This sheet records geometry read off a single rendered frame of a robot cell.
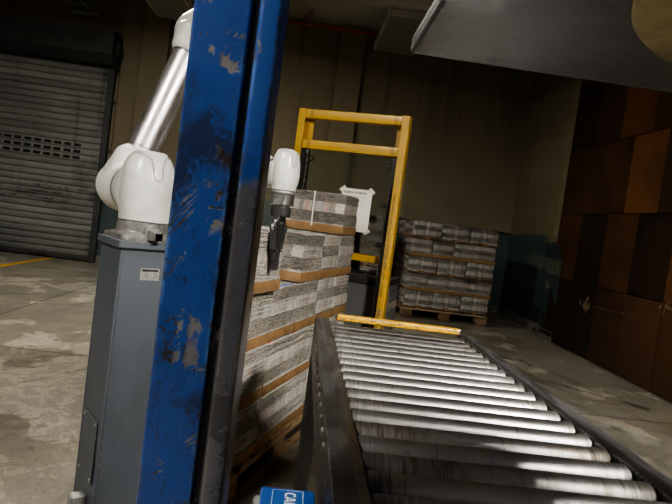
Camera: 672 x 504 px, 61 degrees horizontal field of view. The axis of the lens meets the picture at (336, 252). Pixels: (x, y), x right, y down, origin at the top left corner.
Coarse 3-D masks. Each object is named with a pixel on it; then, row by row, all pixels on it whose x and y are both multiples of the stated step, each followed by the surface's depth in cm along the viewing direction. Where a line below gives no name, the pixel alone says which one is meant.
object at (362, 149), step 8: (304, 144) 380; (312, 144) 378; (320, 144) 377; (328, 144) 375; (336, 144) 374; (344, 144) 372; (352, 144) 371; (360, 144) 369; (344, 152) 376; (352, 152) 371; (360, 152) 369; (368, 152) 368; (376, 152) 366; (384, 152) 365; (392, 152) 363
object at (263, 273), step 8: (264, 232) 207; (264, 240) 207; (264, 248) 210; (264, 256) 211; (280, 256) 226; (264, 264) 213; (280, 264) 227; (256, 272) 207; (264, 272) 213; (272, 272) 221; (256, 280) 207; (264, 280) 215
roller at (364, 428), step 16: (368, 432) 96; (384, 432) 96; (400, 432) 97; (416, 432) 97; (432, 432) 98; (448, 432) 98; (496, 448) 97; (512, 448) 97; (528, 448) 98; (544, 448) 98; (560, 448) 99; (576, 448) 99; (592, 448) 100
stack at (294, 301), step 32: (288, 288) 249; (320, 288) 295; (256, 320) 219; (288, 320) 254; (256, 352) 224; (288, 352) 259; (256, 384) 229; (288, 384) 268; (256, 416) 235; (288, 448) 279
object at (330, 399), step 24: (312, 360) 175; (336, 360) 139; (312, 384) 155; (336, 384) 118; (336, 408) 103; (336, 432) 91; (336, 456) 82; (360, 456) 83; (336, 480) 74; (360, 480) 75
